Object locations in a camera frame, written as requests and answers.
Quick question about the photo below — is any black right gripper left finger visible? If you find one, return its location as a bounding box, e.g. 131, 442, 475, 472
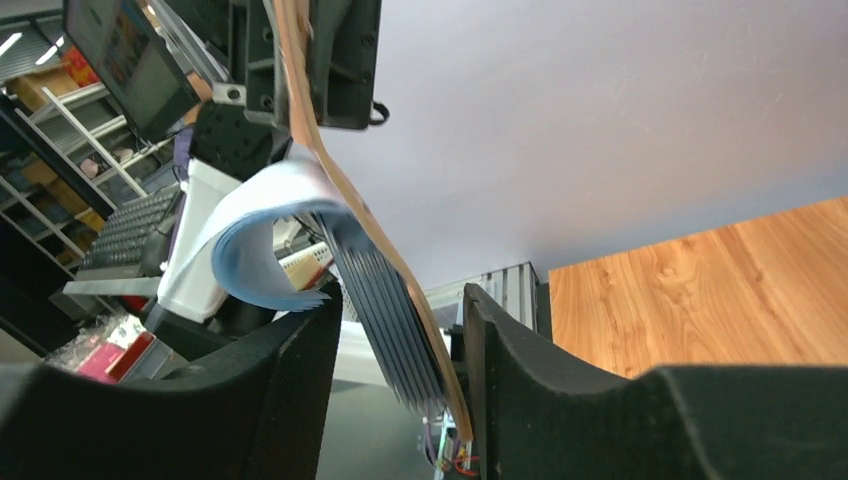
1, 283, 343, 479

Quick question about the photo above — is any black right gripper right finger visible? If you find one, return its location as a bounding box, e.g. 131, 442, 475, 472
463, 284, 847, 479

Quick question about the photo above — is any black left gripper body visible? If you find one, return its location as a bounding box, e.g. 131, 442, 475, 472
162, 0, 287, 126

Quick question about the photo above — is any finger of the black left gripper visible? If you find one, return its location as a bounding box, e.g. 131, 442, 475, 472
228, 0, 285, 113
307, 0, 390, 130

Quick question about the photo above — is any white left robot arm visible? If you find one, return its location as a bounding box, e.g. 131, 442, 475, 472
154, 1, 381, 323

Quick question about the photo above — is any computer monitor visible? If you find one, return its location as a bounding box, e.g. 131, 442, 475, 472
62, 0, 199, 141

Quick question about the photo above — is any white shelf rack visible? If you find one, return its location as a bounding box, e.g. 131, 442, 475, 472
1, 84, 175, 271

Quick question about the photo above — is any black keyboard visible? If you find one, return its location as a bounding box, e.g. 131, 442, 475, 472
63, 184, 183, 297

